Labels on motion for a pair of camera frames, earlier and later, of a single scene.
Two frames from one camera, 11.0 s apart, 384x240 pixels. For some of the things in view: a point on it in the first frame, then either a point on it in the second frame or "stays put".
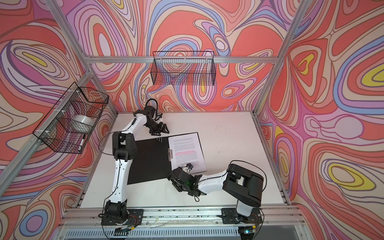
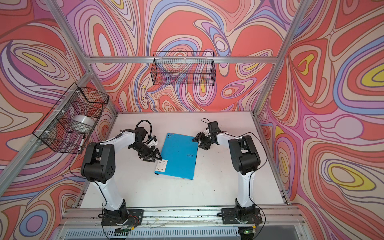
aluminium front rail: x=280 y=215 stays put
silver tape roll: x=81 y=123 stays put
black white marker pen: x=81 y=144 stays put
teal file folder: x=153 y=160 to x=179 y=155
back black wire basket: x=183 y=68 stays put
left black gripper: x=160 y=129 to x=147 y=158
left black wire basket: x=68 y=124 stays put
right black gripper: x=173 y=182 to x=200 y=136
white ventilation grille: x=155 y=234 stays put
